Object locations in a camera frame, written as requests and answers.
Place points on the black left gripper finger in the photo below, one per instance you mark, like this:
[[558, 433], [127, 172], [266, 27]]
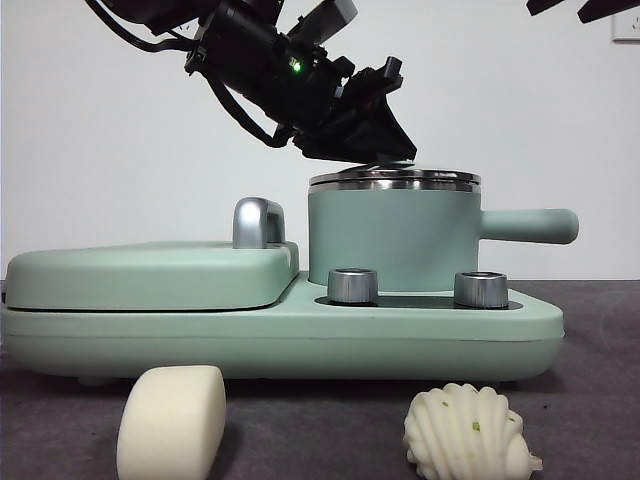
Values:
[[380, 135]]

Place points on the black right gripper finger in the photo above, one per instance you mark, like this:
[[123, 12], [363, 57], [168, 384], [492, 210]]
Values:
[[545, 5], [602, 7]]

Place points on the plain white steamed bun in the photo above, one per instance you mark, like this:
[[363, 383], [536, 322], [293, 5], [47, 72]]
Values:
[[170, 425]]

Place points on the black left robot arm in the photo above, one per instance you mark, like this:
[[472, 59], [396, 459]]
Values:
[[250, 50]]

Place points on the black control panel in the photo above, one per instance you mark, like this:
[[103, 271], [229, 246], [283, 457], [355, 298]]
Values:
[[415, 301]]

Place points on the mint green breakfast machine base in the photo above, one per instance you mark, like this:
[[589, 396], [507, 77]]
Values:
[[250, 345]]

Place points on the silver control dial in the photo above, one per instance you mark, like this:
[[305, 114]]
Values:
[[480, 290], [352, 287]]

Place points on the glass lid with green knob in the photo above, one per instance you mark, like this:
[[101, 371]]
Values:
[[440, 175]]

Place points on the shell-shaped white bun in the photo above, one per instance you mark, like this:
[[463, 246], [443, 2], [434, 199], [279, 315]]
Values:
[[460, 430]]

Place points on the mint green griddle cover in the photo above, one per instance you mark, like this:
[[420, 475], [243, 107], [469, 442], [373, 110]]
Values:
[[150, 280]]

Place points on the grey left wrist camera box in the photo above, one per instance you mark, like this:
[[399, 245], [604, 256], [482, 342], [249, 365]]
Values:
[[330, 17]]

